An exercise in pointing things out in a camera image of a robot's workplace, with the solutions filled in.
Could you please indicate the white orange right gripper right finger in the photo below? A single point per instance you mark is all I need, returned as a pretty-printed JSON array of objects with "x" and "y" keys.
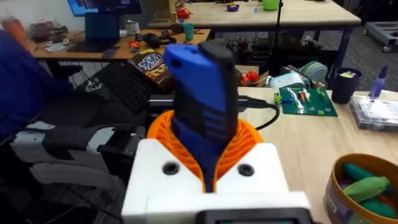
[{"x": 261, "y": 174}]

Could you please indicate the white orange right gripper left finger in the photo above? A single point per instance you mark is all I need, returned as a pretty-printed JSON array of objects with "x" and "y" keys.
[{"x": 149, "y": 174}]

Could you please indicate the green bucket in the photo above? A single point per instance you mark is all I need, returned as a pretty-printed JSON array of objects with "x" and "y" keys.
[{"x": 270, "y": 4}]

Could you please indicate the green board with toy blocks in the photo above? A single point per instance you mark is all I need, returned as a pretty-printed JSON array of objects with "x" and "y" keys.
[{"x": 308, "y": 104}]

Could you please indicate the black keyboard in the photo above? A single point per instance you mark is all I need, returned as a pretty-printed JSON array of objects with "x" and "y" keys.
[{"x": 124, "y": 85}]

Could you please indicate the white device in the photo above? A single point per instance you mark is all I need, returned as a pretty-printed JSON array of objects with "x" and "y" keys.
[{"x": 286, "y": 80}]

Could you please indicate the red toy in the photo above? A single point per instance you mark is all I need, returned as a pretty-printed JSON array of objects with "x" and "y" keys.
[{"x": 251, "y": 77}]

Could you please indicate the round tub with toys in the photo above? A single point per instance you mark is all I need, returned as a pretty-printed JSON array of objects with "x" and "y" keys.
[{"x": 367, "y": 189}]

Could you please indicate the brown snack bag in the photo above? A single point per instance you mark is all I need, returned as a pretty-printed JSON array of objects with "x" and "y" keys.
[{"x": 152, "y": 67}]

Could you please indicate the stack of pale green plates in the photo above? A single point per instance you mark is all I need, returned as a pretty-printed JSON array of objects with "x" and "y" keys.
[{"x": 317, "y": 71}]

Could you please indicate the dark blue cup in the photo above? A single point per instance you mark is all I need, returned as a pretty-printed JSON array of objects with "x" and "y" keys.
[{"x": 344, "y": 88}]

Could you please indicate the clear plastic box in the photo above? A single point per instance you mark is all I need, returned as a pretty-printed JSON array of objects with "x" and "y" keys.
[{"x": 376, "y": 113}]

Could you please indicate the wooden desk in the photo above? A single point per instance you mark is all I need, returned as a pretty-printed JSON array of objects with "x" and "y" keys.
[{"x": 93, "y": 54}]

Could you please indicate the black headphones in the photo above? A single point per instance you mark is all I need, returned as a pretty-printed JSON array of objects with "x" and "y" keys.
[{"x": 155, "y": 40}]

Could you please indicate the black stand pole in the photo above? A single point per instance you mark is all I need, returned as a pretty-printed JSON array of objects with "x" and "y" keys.
[{"x": 276, "y": 37}]

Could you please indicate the teal cup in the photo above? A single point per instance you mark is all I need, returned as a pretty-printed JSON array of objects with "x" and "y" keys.
[{"x": 188, "y": 31}]

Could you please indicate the person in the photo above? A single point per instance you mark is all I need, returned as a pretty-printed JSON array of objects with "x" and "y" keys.
[{"x": 25, "y": 84}]

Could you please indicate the large wooden table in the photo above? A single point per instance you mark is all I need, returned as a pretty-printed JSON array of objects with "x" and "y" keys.
[{"x": 311, "y": 15}]

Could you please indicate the purple bowl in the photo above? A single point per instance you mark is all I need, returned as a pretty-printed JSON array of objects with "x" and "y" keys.
[{"x": 232, "y": 7}]

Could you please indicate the computer monitor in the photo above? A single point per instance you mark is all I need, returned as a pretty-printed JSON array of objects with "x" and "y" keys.
[{"x": 102, "y": 6}]

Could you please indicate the grey wheeled cart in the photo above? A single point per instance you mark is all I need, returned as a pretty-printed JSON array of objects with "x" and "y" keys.
[{"x": 384, "y": 32}]

